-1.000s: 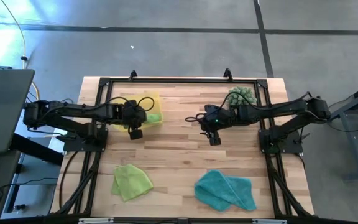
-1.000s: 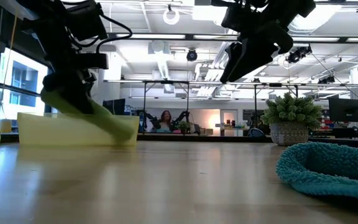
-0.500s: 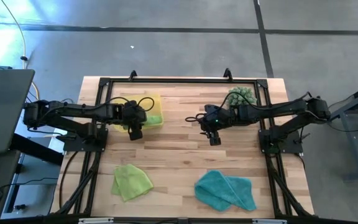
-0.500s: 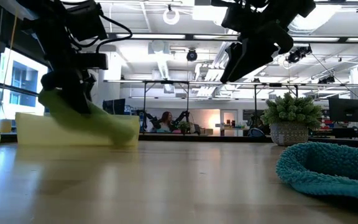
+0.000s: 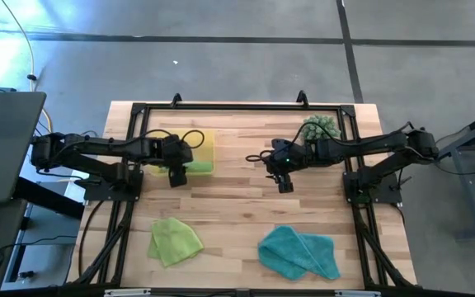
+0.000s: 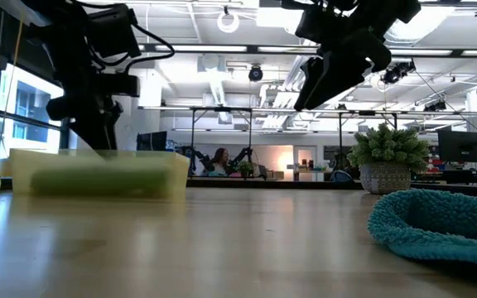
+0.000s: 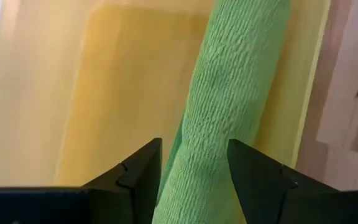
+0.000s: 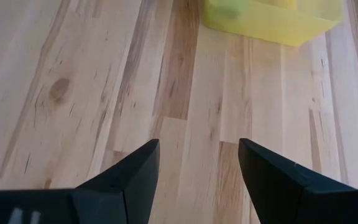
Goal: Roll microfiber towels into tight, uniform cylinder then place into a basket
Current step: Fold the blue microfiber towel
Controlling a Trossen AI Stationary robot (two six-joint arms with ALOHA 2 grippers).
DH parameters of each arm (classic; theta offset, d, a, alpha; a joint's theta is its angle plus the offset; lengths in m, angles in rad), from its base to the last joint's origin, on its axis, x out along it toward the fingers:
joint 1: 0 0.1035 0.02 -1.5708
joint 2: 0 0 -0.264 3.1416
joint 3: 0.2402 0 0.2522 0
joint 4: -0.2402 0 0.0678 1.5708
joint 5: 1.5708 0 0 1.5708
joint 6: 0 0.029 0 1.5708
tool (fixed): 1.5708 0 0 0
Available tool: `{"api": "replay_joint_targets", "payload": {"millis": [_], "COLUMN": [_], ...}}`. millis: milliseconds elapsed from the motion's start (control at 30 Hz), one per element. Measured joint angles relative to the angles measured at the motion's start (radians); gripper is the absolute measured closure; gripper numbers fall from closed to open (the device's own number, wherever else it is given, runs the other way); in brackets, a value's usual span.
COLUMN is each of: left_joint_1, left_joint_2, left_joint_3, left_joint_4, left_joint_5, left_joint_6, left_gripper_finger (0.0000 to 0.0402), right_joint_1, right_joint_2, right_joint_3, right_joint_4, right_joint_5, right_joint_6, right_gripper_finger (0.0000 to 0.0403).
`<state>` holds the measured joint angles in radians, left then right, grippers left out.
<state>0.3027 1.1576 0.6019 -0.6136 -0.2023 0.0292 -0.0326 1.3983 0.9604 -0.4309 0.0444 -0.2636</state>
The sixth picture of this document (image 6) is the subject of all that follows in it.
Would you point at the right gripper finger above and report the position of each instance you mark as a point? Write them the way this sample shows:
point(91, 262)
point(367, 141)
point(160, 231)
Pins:
point(342, 74)
point(311, 83)

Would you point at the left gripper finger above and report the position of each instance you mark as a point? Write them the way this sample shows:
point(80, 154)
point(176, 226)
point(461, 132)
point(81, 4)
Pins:
point(87, 134)
point(106, 134)

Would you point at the teal microfiber towel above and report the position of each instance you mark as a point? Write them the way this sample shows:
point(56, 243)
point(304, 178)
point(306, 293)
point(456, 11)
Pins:
point(437, 223)

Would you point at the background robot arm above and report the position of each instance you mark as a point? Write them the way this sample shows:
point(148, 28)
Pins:
point(242, 156)
point(197, 159)

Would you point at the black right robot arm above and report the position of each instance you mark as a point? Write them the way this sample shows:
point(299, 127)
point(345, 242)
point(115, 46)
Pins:
point(387, 10)

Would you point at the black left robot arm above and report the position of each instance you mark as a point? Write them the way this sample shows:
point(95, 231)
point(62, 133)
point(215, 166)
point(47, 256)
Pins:
point(68, 45)

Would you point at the yellow translucent plastic basket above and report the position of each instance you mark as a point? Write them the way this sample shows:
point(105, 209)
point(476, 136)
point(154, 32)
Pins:
point(23, 174)

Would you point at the small black monitor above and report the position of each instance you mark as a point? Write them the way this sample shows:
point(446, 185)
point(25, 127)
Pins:
point(151, 141)

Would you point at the potted green succulent plant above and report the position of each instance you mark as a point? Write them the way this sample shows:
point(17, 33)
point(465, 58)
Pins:
point(387, 153)

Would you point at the blue round object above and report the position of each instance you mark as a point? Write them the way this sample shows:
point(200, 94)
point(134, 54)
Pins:
point(341, 176)

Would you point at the small background plant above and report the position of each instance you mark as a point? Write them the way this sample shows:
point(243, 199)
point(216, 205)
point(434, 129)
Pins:
point(245, 169)

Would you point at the person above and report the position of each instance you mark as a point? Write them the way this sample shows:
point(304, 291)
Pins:
point(220, 163)

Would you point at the large black monitor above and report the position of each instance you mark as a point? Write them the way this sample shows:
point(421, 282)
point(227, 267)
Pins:
point(462, 147)

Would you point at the black hanging background camera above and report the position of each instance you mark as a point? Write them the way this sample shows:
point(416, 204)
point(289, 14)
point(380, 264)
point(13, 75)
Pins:
point(396, 73)

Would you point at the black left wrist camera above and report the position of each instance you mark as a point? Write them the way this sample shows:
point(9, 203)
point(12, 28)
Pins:
point(118, 85)

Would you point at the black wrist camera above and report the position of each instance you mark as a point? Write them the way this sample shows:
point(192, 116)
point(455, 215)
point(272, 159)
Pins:
point(118, 85)
point(315, 25)

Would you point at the black background stand frame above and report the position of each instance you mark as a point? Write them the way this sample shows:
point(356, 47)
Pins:
point(222, 109)
point(367, 113)

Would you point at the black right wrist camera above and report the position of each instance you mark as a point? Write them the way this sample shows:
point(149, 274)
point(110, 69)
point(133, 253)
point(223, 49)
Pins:
point(315, 25)

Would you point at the black overhead camera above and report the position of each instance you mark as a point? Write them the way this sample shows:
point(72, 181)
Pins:
point(255, 73)

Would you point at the black overhead frame beam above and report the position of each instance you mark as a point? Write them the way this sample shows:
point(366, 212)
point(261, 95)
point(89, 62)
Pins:
point(253, 49)

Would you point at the black metal table frame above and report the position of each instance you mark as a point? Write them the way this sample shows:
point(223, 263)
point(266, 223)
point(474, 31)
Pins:
point(284, 183)

